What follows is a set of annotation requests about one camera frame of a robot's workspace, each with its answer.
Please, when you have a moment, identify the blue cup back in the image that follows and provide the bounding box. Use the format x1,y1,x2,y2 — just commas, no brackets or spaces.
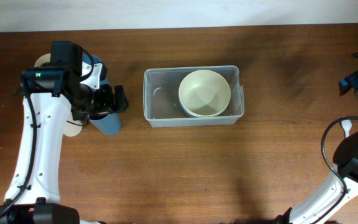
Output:
81,55,109,90

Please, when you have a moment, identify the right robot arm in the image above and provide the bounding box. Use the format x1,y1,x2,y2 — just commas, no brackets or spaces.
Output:
273,71,358,224

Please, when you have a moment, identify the cream cup back left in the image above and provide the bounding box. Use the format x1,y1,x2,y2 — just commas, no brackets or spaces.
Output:
34,53,51,67

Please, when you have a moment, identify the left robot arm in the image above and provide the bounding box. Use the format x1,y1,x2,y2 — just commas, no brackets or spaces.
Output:
0,41,129,223

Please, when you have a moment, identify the clear plastic container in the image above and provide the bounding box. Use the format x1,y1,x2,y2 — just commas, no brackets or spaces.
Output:
143,65,245,128

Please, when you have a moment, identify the blue cup front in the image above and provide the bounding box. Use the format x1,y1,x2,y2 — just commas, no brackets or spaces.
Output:
89,113,121,136

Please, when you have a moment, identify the cream cup front left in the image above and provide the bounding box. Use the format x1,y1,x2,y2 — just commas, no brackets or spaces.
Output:
63,113,83,137

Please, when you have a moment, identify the cream bowl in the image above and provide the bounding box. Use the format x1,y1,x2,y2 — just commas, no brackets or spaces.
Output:
181,101,229,118
178,70,231,107

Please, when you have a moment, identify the cream cup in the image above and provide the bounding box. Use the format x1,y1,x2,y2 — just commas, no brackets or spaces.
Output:
63,113,83,137
34,53,51,67

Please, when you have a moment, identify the blue cup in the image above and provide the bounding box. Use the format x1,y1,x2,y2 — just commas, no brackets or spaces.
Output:
81,55,109,90
89,113,121,136

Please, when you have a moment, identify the white plastic spoon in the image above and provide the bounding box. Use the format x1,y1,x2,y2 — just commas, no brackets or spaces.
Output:
341,119,352,138

